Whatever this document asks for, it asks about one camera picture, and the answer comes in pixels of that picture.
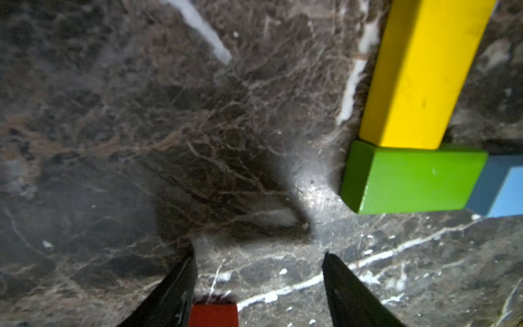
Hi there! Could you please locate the yellow long block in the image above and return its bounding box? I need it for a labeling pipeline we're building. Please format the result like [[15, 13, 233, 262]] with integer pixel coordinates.
[[359, 0, 496, 150]]

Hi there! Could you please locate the red short block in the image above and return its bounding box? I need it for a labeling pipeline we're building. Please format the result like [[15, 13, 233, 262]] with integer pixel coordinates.
[[189, 297, 239, 327]]

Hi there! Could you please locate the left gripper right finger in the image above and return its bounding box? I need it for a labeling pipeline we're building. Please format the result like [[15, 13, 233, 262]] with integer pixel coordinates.
[[322, 253, 403, 327]]

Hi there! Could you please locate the green short block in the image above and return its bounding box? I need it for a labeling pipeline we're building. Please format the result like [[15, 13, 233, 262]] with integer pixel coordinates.
[[340, 140, 488, 215]]

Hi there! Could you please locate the light blue short block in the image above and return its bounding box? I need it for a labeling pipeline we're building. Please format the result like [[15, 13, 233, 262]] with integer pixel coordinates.
[[466, 155, 522, 218]]

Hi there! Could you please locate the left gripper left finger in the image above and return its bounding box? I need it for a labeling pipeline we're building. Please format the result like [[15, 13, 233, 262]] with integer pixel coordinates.
[[119, 247, 197, 327]]

